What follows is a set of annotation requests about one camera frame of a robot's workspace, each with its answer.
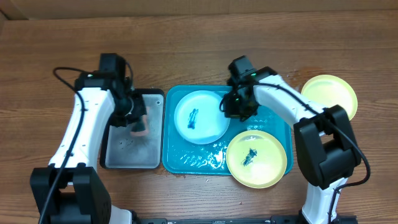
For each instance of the light blue plate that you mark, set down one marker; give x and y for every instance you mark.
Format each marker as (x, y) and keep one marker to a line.
(198, 118)

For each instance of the yellow plate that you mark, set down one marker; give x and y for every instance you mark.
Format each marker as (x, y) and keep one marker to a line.
(256, 159)
(329, 91)

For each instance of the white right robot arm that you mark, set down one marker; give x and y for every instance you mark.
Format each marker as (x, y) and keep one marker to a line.
(327, 151)

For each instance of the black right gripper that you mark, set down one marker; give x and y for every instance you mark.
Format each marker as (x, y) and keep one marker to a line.
(236, 110)

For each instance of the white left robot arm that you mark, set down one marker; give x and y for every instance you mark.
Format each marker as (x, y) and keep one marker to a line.
(69, 189)

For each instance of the brown cardboard backboard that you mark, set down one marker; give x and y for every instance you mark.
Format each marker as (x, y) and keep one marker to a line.
(67, 9)

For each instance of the pink green scrub sponge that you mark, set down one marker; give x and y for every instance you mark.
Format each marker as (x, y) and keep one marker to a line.
(138, 119)

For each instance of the teal plastic serving tray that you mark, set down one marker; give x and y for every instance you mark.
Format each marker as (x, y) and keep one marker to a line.
(182, 157)

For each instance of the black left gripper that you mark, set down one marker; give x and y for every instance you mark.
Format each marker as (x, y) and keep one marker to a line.
(138, 98)

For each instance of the black metal wash tray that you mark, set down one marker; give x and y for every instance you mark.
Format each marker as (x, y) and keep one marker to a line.
(121, 150)

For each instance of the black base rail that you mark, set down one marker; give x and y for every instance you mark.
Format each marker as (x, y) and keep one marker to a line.
(276, 219)

